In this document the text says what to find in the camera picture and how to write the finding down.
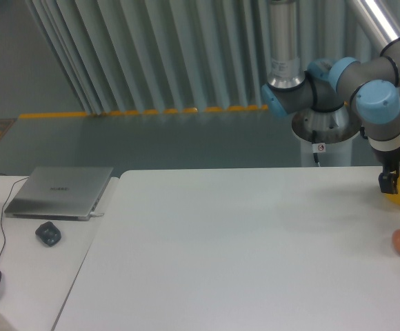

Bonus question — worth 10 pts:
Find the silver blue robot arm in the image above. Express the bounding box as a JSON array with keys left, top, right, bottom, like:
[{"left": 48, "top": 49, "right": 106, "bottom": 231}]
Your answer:
[{"left": 261, "top": 1, "right": 400, "bottom": 194}]

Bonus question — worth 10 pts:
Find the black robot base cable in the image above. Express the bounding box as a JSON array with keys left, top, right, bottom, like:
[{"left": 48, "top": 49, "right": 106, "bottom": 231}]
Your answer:
[{"left": 310, "top": 130, "right": 322, "bottom": 168}]

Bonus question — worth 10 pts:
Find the white side table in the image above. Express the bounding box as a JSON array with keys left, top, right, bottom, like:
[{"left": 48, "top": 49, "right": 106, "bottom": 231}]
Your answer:
[{"left": 0, "top": 176, "right": 118, "bottom": 330}]

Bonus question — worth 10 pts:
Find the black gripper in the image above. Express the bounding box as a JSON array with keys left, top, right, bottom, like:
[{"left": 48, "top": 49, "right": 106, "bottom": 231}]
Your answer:
[{"left": 371, "top": 145, "right": 400, "bottom": 194}]

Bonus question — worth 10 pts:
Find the black earbuds case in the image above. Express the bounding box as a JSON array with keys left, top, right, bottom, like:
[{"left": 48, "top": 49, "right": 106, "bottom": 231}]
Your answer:
[{"left": 35, "top": 221, "right": 61, "bottom": 248}]

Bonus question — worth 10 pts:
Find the silver closed laptop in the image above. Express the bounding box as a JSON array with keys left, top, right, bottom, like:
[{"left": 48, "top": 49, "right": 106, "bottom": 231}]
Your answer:
[{"left": 4, "top": 166, "right": 113, "bottom": 221}]

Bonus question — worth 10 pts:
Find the black mouse cable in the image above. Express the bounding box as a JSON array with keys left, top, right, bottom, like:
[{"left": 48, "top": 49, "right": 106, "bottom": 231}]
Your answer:
[{"left": 0, "top": 172, "right": 31, "bottom": 273}]

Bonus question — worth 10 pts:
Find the pleated grey curtain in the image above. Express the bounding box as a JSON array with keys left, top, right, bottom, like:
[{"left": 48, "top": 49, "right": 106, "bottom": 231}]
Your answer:
[{"left": 28, "top": 1, "right": 270, "bottom": 114}]

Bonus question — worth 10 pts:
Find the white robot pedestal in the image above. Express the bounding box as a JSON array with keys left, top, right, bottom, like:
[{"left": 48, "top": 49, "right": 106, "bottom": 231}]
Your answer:
[{"left": 292, "top": 106, "right": 361, "bottom": 167}]

